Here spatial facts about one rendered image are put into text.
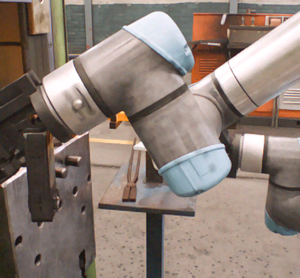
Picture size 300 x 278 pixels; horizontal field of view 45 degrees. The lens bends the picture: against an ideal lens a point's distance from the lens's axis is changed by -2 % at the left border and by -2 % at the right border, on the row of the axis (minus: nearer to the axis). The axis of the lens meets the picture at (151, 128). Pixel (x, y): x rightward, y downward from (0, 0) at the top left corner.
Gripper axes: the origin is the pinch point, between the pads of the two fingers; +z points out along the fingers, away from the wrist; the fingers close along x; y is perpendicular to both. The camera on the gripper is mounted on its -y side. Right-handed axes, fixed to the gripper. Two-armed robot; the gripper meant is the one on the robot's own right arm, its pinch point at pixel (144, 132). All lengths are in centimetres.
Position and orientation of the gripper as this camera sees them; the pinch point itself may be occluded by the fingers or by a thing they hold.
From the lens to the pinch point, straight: 77.7
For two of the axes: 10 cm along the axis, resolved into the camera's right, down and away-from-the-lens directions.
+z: -9.5, -0.9, 2.9
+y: 0.0, 9.5, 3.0
